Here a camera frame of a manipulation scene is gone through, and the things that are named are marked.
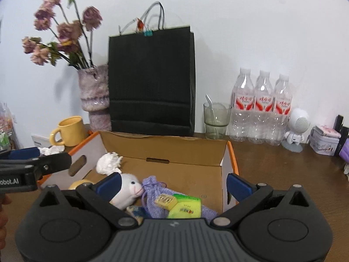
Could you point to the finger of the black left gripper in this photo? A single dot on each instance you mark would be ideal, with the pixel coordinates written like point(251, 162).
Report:
point(22, 169)

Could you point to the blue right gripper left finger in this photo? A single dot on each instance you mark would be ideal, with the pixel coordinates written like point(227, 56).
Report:
point(108, 187)

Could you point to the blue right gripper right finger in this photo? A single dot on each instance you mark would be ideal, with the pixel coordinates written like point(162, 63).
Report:
point(239, 188)

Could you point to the white plush sheep toy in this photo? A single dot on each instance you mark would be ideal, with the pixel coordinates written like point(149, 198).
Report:
point(131, 189)

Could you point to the lavender drawstring pouch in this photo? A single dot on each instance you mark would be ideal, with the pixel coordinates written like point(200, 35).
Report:
point(153, 188)

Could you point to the green tissue pack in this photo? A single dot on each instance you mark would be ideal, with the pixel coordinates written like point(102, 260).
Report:
point(188, 207)

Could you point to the small yellow box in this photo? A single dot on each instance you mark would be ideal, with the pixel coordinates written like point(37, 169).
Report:
point(165, 201)

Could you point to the person's left hand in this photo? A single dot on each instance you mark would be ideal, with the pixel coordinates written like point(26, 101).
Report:
point(5, 200)

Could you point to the clear packaged items rack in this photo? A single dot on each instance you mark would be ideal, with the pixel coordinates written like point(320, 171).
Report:
point(8, 138)

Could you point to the white power strip box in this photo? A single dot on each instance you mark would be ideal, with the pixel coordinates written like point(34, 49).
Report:
point(40, 141)

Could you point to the yellow round object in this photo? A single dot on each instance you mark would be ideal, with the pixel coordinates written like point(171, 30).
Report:
point(77, 183)

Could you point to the orange cardboard box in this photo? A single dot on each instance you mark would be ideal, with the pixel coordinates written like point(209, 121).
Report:
point(193, 166)

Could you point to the middle water bottle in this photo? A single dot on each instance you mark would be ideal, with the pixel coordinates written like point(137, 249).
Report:
point(263, 102)

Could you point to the water bottle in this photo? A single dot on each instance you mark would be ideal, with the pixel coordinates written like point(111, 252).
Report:
point(242, 104)
point(282, 100)
point(263, 102)

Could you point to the left water bottle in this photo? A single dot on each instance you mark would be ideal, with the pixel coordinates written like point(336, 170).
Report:
point(242, 104)

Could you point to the yellow ceramic mug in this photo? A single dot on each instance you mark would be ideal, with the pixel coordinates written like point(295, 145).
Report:
point(70, 132)

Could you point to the right water bottle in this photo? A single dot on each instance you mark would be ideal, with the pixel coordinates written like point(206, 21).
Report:
point(282, 100)

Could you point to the grey drinking glass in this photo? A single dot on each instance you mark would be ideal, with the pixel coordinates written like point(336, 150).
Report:
point(223, 114)

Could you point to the white robot figurine speaker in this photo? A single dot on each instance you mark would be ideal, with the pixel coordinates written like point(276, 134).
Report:
point(298, 124)

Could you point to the white floral tin box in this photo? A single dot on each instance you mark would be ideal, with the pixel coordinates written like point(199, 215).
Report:
point(324, 140)

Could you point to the purple speckled ceramic vase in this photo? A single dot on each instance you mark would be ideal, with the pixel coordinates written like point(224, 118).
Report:
point(94, 95)

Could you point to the purple package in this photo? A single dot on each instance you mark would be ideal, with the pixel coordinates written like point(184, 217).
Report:
point(344, 152)

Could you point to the black tubes behind tin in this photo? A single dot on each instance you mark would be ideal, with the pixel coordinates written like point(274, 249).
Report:
point(342, 130)

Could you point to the black paper shopping bag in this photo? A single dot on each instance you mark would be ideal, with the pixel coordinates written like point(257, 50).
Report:
point(152, 82)

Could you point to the dried pink rose bouquet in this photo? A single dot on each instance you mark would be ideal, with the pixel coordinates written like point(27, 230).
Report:
point(72, 32)

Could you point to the teal binder clip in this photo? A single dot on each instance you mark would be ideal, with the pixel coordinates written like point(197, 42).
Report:
point(148, 33)

